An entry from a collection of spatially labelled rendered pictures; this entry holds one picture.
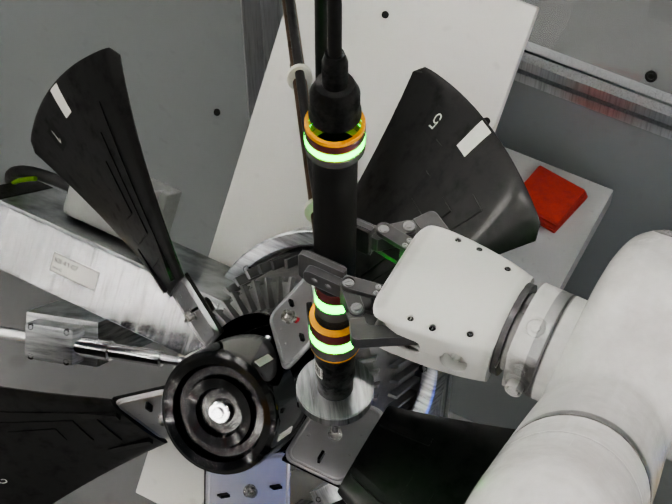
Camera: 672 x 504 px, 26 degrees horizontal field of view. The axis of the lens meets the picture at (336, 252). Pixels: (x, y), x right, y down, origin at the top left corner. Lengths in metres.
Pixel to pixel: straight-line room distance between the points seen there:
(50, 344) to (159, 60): 0.88
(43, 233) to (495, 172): 0.56
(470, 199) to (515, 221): 0.05
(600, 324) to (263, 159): 0.71
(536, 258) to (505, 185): 0.66
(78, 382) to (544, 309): 1.85
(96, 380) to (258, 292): 1.38
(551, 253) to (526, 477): 1.20
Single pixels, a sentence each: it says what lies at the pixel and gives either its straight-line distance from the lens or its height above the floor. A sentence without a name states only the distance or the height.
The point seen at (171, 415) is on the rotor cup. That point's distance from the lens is 1.37.
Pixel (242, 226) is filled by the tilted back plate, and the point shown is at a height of 1.11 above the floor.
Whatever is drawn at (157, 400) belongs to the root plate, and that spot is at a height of 1.17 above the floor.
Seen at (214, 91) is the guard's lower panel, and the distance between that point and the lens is 2.34.
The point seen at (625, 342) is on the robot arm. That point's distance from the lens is 0.95.
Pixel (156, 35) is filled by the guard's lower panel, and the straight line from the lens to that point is 2.32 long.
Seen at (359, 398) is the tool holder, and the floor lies 1.27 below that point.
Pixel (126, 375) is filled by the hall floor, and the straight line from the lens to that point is 2.84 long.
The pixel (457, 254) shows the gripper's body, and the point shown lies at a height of 1.49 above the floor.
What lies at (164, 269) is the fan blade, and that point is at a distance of 1.39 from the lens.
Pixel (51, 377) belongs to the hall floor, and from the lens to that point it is 2.86.
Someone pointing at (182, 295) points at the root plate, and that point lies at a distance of 1.42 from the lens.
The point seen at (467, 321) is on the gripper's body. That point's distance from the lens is 1.08.
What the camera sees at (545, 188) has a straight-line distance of 1.96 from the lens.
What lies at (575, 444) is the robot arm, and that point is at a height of 1.71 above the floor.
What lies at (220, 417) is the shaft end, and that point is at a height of 1.22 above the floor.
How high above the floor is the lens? 2.39
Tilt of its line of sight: 53 degrees down
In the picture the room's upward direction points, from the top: straight up
